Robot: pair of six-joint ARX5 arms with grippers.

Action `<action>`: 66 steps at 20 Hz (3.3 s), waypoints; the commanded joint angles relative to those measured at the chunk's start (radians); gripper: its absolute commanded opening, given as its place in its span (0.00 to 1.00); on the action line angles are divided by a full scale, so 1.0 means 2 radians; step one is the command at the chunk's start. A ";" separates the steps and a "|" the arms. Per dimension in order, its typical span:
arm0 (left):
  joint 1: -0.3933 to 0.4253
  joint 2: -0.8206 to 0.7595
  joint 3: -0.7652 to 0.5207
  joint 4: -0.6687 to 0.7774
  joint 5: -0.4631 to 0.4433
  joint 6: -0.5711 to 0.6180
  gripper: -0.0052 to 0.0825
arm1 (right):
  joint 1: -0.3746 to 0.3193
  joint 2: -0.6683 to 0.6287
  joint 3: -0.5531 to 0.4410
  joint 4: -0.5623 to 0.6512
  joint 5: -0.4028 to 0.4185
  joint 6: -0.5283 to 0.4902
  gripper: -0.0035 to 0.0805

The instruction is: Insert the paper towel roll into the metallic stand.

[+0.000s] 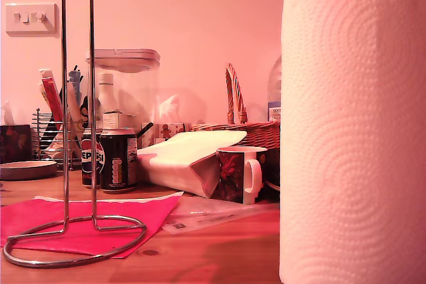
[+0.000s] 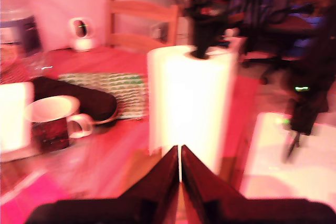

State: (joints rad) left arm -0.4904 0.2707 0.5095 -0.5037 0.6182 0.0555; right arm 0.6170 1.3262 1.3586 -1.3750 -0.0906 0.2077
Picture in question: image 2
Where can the white paper bag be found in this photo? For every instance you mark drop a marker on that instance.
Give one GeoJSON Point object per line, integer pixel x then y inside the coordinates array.
{"type": "Point", "coordinates": [13, 116]}

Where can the pink paper sheet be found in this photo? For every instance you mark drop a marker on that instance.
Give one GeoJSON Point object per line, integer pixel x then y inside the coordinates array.
{"type": "Point", "coordinates": [21, 208]}

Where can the black office chair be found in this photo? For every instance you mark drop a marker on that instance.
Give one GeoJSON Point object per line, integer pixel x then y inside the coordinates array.
{"type": "Point", "coordinates": [262, 11]}

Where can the small white round camera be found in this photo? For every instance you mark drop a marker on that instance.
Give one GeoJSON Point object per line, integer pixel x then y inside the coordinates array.
{"type": "Point", "coordinates": [82, 44]}

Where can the green wave pattern pouch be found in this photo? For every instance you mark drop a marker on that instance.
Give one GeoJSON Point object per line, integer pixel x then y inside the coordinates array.
{"type": "Point", "coordinates": [126, 90]}

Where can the wooden chair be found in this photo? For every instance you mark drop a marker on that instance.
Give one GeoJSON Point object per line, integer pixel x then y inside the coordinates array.
{"type": "Point", "coordinates": [136, 7]}

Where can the large clear water bottle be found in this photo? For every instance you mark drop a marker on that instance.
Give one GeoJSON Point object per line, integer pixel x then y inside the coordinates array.
{"type": "Point", "coordinates": [13, 11]}

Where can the black zip pouch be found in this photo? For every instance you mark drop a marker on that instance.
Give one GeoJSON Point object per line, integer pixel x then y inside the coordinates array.
{"type": "Point", "coordinates": [92, 100]}

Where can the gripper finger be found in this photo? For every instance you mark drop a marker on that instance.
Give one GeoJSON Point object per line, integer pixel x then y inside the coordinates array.
{"type": "Point", "coordinates": [200, 35]}
{"type": "Point", "coordinates": [214, 30]}
{"type": "Point", "coordinates": [202, 182]}
{"type": "Point", "coordinates": [160, 182]}

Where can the white paper towel roll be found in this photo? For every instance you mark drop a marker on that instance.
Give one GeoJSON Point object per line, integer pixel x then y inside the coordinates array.
{"type": "Point", "coordinates": [189, 98]}

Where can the clear plastic sleeve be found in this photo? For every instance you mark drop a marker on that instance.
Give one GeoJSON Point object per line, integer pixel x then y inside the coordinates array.
{"type": "Point", "coordinates": [92, 161]}

